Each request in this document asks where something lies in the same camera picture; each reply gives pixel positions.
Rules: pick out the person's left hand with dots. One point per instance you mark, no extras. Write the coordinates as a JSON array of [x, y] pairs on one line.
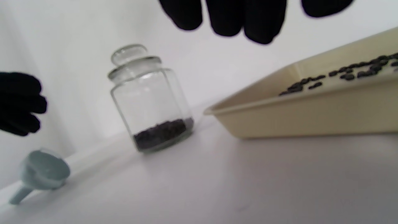
[[18, 102]]

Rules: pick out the person's right hand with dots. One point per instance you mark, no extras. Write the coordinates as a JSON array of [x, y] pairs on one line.
[[248, 18]]

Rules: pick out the light blue funnel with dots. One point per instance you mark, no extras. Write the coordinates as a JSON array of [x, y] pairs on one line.
[[43, 169]]

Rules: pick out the beige baking tray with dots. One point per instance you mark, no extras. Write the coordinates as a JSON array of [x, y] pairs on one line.
[[311, 115]]

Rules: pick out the clear glass jar lid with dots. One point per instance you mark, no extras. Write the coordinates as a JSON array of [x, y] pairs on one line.
[[133, 62]]

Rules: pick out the clear glass jar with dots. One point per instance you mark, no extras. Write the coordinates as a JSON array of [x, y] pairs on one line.
[[149, 102]]

